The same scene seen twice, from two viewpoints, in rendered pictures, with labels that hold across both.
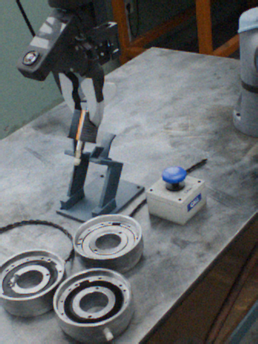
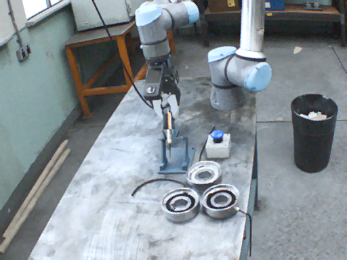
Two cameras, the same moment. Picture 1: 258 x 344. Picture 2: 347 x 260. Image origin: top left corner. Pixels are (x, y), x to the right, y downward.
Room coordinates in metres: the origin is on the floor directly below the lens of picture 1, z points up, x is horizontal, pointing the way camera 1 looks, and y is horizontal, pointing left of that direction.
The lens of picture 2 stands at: (-0.03, 0.44, 1.51)
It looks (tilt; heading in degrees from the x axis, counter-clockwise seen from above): 32 degrees down; 334
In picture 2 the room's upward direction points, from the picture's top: 12 degrees counter-clockwise
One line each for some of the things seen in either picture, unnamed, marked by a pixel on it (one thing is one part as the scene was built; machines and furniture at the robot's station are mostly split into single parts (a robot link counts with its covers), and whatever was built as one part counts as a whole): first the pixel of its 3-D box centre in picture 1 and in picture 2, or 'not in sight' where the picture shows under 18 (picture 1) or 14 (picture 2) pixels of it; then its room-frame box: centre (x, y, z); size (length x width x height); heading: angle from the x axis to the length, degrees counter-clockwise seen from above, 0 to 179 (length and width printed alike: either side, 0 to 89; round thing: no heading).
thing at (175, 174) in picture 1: (174, 183); (217, 139); (0.77, -0.10, 0.85); 0.04 x 0.04 x 0.05
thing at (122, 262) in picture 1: (109, 246); (205, 177); (0.68, 0.02, 0.82); 0.10 x 0.10 x 0.04
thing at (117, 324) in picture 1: (94, 306); (221, 202); (0.56, 0.05, 0.82); 0.10 x 0.10 x 0.04
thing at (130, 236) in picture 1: (109, 246); (205, 177); (0.68, 0.02, 0.82); 0.08 x 0.08 x 0.02
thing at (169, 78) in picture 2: (81, 29); (161, 72); (0.86, 0.00, 1.10); 0.09 x 0.08 x 0.12; 136
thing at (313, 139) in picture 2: not in sight; (313, 134); (1.10, -1.10, 0.21); 0.34 x 0.34 x 0.43
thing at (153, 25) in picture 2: not in sight; (152, 24); (0.85, 0.00, 1.26); 0.09 x 0.08 x 0.11; 94
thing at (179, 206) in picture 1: (178, 194); (219, 144); (0.78, -0.11, 0.82); 0.08 x 0.07 x 0.05; 134
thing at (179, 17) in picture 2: not in sight; (175, 14); (0.87, -0.09, 1.26); 0.11 x 0.11 x 0.08; 4
